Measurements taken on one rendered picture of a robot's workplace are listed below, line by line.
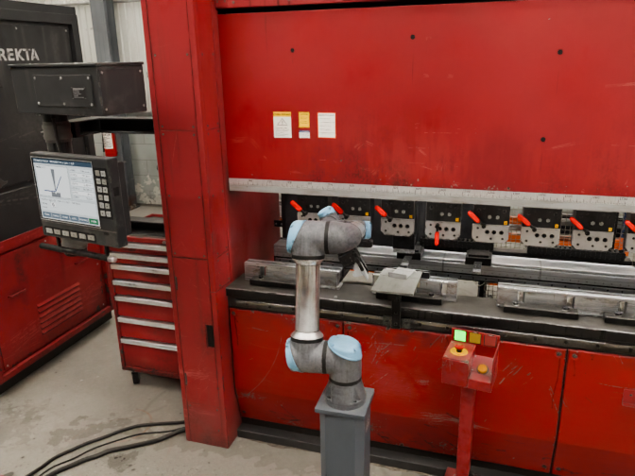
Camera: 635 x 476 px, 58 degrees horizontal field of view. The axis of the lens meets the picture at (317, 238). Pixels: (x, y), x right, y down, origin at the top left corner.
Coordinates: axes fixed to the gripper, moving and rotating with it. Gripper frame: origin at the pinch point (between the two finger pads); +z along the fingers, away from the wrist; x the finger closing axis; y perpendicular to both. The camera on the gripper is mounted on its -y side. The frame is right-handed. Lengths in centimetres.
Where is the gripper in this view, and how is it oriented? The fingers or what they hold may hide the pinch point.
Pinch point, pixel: (368, 274)
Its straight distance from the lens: 255.5
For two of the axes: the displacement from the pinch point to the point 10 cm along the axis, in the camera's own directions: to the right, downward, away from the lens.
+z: 5.0, 8.3, 2.5
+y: -8.6, 4.5, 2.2
